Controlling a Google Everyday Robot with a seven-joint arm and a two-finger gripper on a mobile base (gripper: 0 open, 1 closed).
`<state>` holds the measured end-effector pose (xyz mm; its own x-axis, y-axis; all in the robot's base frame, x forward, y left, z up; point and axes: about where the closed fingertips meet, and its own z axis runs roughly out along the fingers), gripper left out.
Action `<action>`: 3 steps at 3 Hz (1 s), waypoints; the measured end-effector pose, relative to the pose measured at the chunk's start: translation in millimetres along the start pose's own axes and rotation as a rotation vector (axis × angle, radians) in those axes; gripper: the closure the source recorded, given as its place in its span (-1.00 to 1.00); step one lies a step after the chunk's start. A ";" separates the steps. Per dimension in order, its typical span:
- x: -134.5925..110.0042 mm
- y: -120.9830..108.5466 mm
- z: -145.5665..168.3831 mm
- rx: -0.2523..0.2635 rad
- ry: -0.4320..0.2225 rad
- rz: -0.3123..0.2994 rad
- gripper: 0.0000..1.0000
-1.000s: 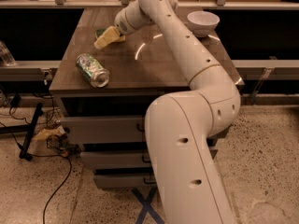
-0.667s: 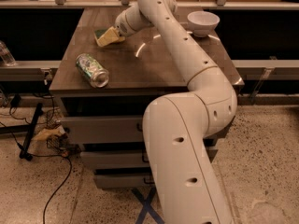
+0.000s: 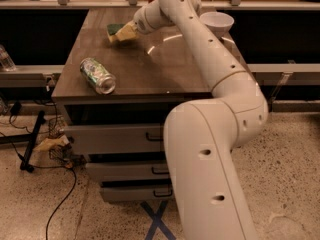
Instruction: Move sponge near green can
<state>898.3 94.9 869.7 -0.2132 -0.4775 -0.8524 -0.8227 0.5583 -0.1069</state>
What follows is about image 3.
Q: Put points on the wire mesh basket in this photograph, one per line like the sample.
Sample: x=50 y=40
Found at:
x=60 y=150

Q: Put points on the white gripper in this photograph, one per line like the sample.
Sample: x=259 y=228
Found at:
x=142 y=24

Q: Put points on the white bowl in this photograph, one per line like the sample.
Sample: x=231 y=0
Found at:
x=218 y=23

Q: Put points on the green soda can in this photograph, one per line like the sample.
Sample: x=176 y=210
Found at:
x=102 y=81

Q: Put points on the bottom grey drawer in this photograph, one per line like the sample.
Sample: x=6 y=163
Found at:
x=137 y=193

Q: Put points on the top grey drawer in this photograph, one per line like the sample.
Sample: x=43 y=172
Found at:
x=113 y=139

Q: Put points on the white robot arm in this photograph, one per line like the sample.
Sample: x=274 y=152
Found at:
x=200 y=135

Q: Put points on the grey drawer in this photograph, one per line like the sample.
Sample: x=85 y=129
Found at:
x=113 y=139
x=137 y=193
x=127 y=171

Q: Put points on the grey drawer cabinet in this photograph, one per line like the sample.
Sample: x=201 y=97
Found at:
x=154 y=73

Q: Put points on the green and yellow sponge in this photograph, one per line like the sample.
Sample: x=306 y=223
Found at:
x=114 y=32

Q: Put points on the middle grey drawer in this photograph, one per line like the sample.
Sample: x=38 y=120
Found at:
x=127 y=171

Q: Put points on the black stand leg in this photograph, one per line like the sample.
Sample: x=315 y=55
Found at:
x=31 y=144

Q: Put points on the clear plastic bottle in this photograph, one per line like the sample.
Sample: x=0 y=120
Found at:
x=5 y=60

